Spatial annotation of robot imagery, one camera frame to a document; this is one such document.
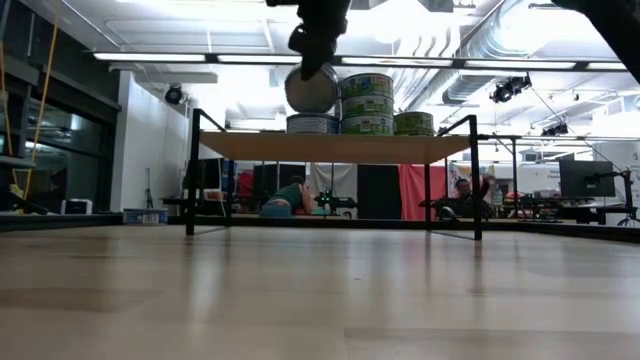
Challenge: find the black ceiling light rail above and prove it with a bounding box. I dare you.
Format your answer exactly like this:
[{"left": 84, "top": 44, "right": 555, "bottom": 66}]
[{"left": 92, "top": 49, "right": 640, "bottom": 74}]

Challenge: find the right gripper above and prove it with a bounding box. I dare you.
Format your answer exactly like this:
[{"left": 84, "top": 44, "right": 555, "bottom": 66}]
[{"left": 264, "top": 0, "right": 354, "bottom": 82}]

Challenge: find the red curtain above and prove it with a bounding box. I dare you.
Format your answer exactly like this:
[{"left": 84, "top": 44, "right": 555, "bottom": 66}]
[{"left": 398, "top": 163, "right": 448, "bottom": 222}]

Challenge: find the black background desk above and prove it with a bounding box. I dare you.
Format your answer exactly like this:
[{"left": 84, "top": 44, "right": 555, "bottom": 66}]
[{"left": 554, "top": 202, "right": 640, "bottom": 226}]

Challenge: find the colourful poster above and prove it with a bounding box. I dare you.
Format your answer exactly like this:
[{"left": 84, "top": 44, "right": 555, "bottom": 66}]
[{"left": 446, "top": 162, "right": 497, "bottom": 211}]

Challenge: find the black partition panel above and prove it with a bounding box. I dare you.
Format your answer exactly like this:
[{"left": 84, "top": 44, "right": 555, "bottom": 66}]
[
  {"left": 357, "top": 163, "right": 400, "bottom": 220},
  {"left": 252, "top": 163, "right": 307, "bottom": 211}
]

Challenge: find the black table edge rail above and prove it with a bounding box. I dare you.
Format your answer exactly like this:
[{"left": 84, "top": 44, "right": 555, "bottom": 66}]
[{"left": 0, "top": 213, "right": 640, "bottom": 246}]

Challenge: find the black background table frame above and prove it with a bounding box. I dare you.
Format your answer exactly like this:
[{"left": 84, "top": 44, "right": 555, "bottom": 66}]
[{"left": 482, "top": 132, "right": 524, "bottom": 217}]

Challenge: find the white hanging sheet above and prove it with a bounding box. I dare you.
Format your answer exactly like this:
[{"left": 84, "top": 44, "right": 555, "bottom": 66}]
[{"left": 308, "top": 162, "right": 359, "bottom": 216}]

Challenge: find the black ceiling spotlight cluster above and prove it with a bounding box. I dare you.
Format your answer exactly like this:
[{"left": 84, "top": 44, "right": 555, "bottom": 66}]
[{"left": 489, "top": 73, "right": 533, "bottom": 105}]

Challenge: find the thin black tripod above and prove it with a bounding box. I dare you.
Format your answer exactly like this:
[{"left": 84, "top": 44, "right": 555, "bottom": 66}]
[{"left": 143, "top": 167, "right": 154, "bottom": 210}]

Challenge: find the dark green tuna can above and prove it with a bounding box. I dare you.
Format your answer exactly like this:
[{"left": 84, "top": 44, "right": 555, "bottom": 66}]
[{"left": 393, "top": 110, "right": 436, "bottom": 137}]

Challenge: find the small white appliance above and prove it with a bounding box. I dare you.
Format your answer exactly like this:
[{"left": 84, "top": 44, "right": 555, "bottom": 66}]
[{"left": 60, "top": 198, "right": 94, "bottom": 216}]

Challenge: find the black computer monitor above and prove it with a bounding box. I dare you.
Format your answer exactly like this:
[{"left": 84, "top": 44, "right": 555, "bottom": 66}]
[
  {"left": 558, "top": 159, "right": 617, "bottom": 199},
  {"left": 198, "top": 158, "right": 224, "bottom": 190}
]

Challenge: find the background robot with green light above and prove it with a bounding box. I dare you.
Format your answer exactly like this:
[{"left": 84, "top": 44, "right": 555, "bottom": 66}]
[{"left": 313, "top": 188, "right": 359, "bottom": 217}]

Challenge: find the dark metal rack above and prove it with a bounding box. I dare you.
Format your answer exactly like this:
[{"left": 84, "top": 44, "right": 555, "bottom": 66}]
[{"left": 0, "top": 49, "right": 41, "bottom": 216}]

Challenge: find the person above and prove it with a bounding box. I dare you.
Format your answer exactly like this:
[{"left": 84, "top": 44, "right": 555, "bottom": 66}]
[
  {"left": 453, "top": 174, "right": 497, "bottom": 220},
  {"left": 259, "top": 174, "right": 317, "bottom": 219}
]

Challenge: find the green white tuna can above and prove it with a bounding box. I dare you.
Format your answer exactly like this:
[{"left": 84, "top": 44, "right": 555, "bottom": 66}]
[
  {"left": 341, "top": 94, "right": 395, "bottom": 118},
  {"left": 340, "top": 72, "right": 395, "bottom": 98},
  {"left": 341, "top": 114, "right": 395, "bottom": 137}
]

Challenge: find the wooden shelf with black legs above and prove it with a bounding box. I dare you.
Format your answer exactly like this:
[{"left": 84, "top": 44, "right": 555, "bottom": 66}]
[{"left": 185, "top": 107, "right": 485, "bottom": 242}]

